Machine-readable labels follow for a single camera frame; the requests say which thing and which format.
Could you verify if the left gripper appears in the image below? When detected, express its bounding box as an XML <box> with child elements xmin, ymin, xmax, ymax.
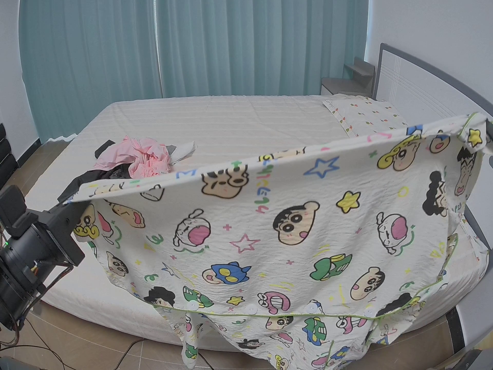
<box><xmin>23</xmin><ymin>206</ymin><xmax>85</xmax><ymax>271</ymax></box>

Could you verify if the white printed pyjama top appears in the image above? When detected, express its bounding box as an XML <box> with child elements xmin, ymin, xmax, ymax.
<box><xmin>71</xmin><ymin>112</ymin><xmax>493</xmax><ymax>370</ymax></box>

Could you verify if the bed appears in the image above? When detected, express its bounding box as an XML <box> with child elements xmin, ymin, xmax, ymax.
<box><xmin>23</xmin><ymin>43</ymin><xmax>493</xmax><ymax>357</ymax></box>

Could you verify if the black garment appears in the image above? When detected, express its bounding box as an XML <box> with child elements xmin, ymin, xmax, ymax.
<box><xmin>58</xmin><ymin>139</ymin><xmax>116</xmax><ymax>203</ymax></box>

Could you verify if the black chest of drawers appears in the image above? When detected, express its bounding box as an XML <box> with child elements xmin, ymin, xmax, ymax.
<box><xmin>0</xmin><ymin>124</ymin><xmax>19</xmax><ymax>182</ymax></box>

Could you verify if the pink garment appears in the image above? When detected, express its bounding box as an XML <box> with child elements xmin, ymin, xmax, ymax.
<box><xmin>94</xmin><ymin>135</ymin><xmax>172</xmax><ymax>180</ymax></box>

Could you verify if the white garment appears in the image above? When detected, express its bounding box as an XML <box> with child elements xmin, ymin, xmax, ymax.
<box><xmin>169</xmin><ymin>140</ymin><xmax>199</xmax><ymax>165</ymax></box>

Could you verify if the blue-green curtain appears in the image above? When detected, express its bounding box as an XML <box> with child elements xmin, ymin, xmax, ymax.
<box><xmin>19</xmin><ymin>0</ymin><xmax>164</xmax><ymax>142</ymax></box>
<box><xmin>154</xmin><ymin>0</ymin><xmax>370</xmax><ymax>99</ymax></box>

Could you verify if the grey bedside table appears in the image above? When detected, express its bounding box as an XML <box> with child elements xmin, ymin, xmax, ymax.
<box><xmin>320</xmin><ymin>61</ymin><xmax>376</xmax><ymax>99</ymax></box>

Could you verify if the white printed pillow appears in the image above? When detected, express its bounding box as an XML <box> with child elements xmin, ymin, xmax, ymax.
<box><xmin>321</xmin><ymin>93</ymin><xmax>409</xmax><ymax>138</ymax></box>

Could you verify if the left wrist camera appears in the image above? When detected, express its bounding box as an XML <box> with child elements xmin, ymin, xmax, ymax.
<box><xmin>0</xmin><ymin>185</ymin><xmax>41</xmax><ymax>240</ymax></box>

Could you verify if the black cable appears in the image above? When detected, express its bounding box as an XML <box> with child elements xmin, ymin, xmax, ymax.
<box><xmin>116</xmin><ymin>339</ymin><xmax>146</xmax><ymax>367</ymax></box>

